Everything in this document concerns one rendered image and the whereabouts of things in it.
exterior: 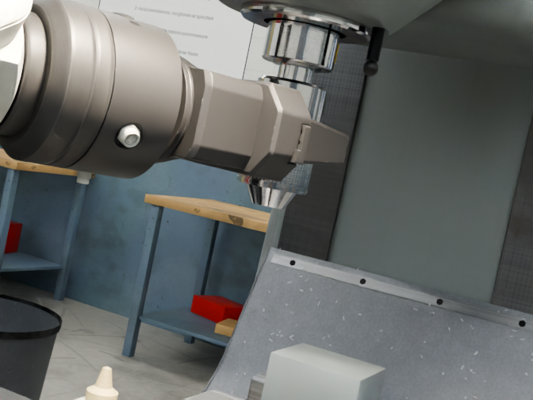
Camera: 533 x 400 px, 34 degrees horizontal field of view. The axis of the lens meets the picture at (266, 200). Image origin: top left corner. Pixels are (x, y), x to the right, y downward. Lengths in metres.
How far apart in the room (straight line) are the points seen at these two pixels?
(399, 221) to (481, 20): 0.33
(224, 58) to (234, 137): 4.97
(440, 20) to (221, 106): 0.23
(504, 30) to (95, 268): 5.29
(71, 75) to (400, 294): 0.55
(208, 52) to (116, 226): 1.28
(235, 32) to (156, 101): 5.00
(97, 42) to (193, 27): 5.17
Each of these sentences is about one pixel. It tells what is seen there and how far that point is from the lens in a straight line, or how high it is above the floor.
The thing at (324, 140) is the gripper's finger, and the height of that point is 1.24.
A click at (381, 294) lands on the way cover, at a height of 1.10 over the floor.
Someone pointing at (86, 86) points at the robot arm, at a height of 1.23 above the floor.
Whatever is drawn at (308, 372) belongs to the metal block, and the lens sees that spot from 0.53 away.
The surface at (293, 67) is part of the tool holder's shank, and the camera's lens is 0.56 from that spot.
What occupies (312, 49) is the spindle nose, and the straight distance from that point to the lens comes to 0.55.
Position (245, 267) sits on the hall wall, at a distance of 5.26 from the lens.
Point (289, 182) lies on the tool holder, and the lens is 0.54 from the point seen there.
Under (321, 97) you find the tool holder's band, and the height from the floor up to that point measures 1.26.
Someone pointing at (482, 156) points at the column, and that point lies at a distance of 0.90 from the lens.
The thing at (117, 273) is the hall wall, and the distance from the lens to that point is 5.74.
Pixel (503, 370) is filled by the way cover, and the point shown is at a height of 1.06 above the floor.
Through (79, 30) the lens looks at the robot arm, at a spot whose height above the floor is 1.26.
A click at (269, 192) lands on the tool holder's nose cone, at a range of 0.55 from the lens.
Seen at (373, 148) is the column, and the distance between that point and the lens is 0.93.
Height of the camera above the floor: 1.22
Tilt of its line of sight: 3 degrees down
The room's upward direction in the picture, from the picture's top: 12 degrees clockwise
